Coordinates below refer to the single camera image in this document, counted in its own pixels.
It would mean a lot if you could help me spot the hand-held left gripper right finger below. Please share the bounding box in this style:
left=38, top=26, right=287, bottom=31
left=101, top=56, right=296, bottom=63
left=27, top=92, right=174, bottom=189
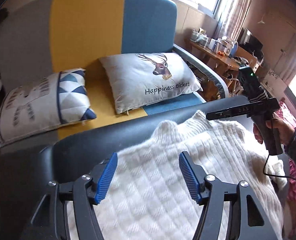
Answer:
left=178, top=151, right=279, bottom=240

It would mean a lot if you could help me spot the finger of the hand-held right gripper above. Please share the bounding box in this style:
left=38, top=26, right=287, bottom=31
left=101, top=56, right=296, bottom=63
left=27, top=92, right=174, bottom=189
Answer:
left=206, top=107, right=229, bottom=120

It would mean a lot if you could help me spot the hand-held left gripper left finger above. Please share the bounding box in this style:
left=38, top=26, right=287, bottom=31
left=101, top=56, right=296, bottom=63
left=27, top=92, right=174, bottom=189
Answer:
left=21, top=152, right=118, bottom=240

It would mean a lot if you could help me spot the white knit sweater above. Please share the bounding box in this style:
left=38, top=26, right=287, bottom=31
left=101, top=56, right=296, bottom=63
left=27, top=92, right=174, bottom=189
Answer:
left=65, top=110, right=290, bottom=240

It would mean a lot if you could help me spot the person's right hand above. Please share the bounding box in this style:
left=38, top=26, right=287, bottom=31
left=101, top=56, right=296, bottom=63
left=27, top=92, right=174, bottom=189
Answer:
left=253, top=110, right=296, bottom=145

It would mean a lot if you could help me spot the white leaf print box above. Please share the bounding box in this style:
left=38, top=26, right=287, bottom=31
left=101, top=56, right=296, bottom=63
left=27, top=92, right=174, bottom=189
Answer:
left=263, top=69, right=288, bottom=95

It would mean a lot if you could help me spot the small desk fan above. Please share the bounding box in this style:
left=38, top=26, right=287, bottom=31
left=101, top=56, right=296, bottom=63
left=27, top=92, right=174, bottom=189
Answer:
left=253, top=50, right=264, bottom=63

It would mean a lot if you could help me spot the wooden cabinet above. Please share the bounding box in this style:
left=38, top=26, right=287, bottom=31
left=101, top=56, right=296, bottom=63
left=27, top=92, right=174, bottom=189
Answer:
left=236, top=46, right=258, bottom=68

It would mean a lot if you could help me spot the pink patterned curtain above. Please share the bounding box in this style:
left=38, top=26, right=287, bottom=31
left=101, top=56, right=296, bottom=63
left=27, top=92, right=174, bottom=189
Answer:
left=215, top=0, right=253, bottom=43
left=278, top=27, right=296, bottom=85

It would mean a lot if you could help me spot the wooden desk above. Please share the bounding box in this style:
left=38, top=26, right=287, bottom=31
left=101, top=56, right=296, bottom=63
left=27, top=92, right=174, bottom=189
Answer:
left=188, top=40, right=241, bottom=80

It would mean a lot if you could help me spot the black television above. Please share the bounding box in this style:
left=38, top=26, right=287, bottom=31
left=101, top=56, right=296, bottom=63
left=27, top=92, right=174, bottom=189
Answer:
left=238, top=29, right=263, bottom=52

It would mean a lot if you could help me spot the clear jar with oranges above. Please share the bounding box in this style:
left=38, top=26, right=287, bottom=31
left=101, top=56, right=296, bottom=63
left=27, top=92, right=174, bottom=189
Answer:
left=216, top=39, right=232, bottom=55

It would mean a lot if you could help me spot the deer print pillow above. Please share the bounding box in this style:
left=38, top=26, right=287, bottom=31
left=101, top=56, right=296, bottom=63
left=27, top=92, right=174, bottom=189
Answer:
left=98, top=52, right=203, bottom=114

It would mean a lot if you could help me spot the black leather bench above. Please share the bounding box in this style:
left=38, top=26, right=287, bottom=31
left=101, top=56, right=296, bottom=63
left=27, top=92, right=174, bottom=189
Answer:
left=0, top=95, right=288, bottom=240

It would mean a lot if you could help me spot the triangle pattern pillow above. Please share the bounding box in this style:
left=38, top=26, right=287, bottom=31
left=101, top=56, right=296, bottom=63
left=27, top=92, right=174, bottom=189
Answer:
left=0, top=68, right=97, bottom=143

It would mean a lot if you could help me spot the grey yellow blue sofa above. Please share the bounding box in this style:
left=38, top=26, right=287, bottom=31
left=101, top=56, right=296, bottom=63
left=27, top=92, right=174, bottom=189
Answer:
left=0, top=0, right=229, bottom=153

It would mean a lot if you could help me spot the black cable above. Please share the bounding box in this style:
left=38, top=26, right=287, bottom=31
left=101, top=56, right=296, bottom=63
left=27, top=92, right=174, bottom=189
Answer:
left=263, top=154, right=296, bottom=184

